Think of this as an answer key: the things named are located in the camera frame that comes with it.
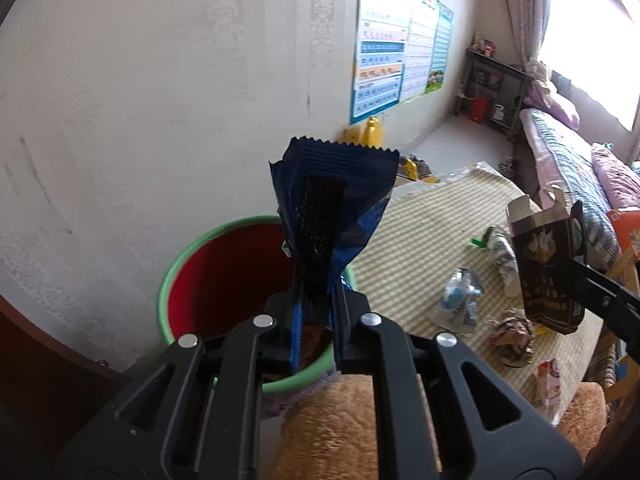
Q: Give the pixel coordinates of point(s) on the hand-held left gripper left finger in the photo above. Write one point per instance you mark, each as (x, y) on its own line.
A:
(280, 320)

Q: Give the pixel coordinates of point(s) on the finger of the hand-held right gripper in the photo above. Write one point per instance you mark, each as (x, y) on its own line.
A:
(605, 287)

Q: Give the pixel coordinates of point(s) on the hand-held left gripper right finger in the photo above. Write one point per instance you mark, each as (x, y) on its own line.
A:
(350, 332)

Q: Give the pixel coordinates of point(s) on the black cardboard box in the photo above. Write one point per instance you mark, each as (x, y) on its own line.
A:
(545, 270)

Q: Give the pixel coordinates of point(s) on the red bin with green rim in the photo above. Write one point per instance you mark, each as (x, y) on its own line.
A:
(215, 280)

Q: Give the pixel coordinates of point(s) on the white blue milk carton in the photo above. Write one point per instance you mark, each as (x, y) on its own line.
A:
(505, 260)

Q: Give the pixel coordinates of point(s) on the dark blue snack wrapper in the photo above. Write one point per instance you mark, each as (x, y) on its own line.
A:
(330, 200)

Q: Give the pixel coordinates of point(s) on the orange box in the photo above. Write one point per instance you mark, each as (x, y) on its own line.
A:
(625, 232)

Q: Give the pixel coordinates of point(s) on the wooden chair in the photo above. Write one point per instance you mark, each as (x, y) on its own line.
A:
(617, 360)

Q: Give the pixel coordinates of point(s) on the brown fluffy cushion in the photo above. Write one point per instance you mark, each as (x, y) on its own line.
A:
(320, 425)

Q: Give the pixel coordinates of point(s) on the crumpled paper ball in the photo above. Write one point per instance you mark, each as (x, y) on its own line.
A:
(512, 337)

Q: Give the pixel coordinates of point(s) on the pink pillow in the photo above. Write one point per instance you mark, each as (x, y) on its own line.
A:
(617, 180)

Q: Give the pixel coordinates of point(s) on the clear plastic blister pack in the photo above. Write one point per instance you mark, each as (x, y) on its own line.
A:
(457, 297)

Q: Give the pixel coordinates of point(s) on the green striped mat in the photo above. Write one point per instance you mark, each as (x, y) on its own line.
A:
(425, 240)

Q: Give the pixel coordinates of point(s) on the small green plastic item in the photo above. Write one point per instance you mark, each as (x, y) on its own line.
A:
(478, 242)

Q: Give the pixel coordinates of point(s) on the bed with patterned quilt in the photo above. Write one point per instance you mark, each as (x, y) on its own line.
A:
(555, 160)

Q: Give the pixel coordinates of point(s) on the pair of shoes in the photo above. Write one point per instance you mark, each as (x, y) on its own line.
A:
(507, 166)

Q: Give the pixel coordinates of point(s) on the clear plastic bag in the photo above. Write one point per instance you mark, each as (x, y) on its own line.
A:
(470, 172)

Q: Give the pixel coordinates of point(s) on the lilac pillow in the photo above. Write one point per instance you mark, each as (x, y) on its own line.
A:
(557, 105)

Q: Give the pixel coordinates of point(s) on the yellow toy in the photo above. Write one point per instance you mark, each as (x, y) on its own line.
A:
(365, 132)

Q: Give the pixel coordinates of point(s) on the red box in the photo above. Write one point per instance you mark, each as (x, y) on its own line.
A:
(478, 109)

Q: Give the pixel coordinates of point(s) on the black shelf rack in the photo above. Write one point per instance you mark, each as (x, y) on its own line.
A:
(495, 75)

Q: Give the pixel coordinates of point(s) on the brown wooden furniture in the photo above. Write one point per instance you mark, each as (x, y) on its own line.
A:
(45, 375)

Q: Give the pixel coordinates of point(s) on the window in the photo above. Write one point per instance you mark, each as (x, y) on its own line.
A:
(590, 35)

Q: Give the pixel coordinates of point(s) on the floral curtain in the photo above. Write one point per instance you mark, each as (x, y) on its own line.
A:
(525, 10)

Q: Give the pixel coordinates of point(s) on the blue and white wall poster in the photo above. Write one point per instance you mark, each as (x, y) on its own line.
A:
(380, 60)

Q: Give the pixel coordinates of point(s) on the white chart wall poster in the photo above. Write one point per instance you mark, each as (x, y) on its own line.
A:
(420, 50)

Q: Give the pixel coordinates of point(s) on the blue green wall poster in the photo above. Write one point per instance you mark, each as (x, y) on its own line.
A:
(441, 45)

